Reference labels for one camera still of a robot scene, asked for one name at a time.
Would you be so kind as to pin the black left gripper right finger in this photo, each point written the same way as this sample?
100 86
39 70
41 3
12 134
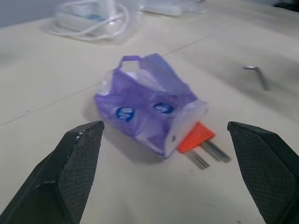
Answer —
264 168

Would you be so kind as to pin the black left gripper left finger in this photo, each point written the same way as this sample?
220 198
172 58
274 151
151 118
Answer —
51 177

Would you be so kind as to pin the orange-handled hex key set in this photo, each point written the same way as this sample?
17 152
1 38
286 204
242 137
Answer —
197 137

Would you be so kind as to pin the silver hex key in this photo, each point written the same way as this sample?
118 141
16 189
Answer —
258 75

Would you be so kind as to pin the purple tissue pack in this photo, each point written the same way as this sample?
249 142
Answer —
149 112

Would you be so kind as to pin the clear plastic bag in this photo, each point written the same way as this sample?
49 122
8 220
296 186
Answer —
130 28

